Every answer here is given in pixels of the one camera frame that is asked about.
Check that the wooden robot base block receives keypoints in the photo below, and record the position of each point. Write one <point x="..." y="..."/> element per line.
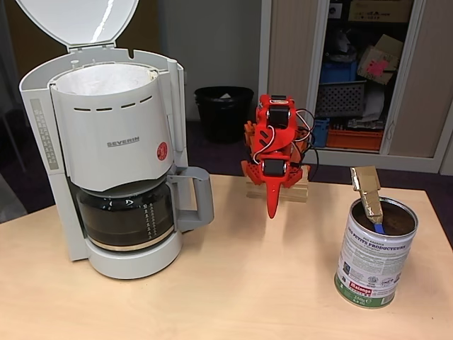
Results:
<point x="293" y="194"/>

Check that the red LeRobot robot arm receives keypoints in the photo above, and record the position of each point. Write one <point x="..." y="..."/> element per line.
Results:
<point x="279" y="141"/>

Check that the white and green coffee tin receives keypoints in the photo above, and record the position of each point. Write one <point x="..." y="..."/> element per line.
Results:
<point x="373" y="265"/>

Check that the white drip coffee maker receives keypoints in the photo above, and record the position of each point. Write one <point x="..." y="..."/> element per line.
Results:
<point x="117" y="117"/>

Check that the white paper coffee filter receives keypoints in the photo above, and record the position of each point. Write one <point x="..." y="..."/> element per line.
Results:
<point x="102" y="79"/>

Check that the small blue box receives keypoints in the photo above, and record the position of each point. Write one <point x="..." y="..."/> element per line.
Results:
<point x="322" y="132"/>

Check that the black waste bin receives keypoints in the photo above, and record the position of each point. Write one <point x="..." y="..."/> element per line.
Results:
<point x="219" y="117"/>

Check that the orange plastic crate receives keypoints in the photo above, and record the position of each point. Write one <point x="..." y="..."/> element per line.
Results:
<point x="354" y="139"/>

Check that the grey perforated basket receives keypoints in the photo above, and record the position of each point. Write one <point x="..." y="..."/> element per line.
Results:
<point x="341" y="99"/>

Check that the large blue plastic crate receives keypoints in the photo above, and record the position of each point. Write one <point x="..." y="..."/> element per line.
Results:
<point x="338" y="72"/>

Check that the grey cabinet with beige doors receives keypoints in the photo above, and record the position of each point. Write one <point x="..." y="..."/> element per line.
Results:
<point x="290" y="53"/>

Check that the white crumpled paper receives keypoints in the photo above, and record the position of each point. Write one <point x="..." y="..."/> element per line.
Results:
<point x="373" y="102"/>

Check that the cardboard box with pink mark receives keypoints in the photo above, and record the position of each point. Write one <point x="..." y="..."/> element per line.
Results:
<point x="378" y="60"/>

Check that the brown cardboard box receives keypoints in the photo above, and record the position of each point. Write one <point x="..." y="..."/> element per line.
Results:
<point x="380" y="10"/>

